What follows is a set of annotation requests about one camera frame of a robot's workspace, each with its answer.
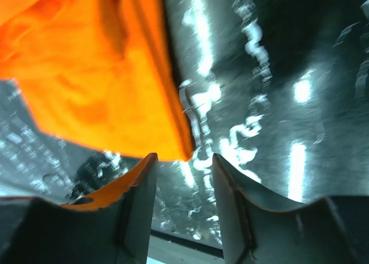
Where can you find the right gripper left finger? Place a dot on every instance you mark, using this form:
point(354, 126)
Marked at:
point(110, 225)

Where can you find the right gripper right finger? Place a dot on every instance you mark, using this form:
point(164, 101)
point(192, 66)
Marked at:
point(260, 226)

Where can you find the orange t shirt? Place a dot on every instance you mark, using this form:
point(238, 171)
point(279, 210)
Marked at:
point(97, 73)

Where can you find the black marble pattern mat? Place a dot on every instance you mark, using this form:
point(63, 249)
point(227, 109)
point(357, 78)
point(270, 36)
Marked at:
point(306, 133)

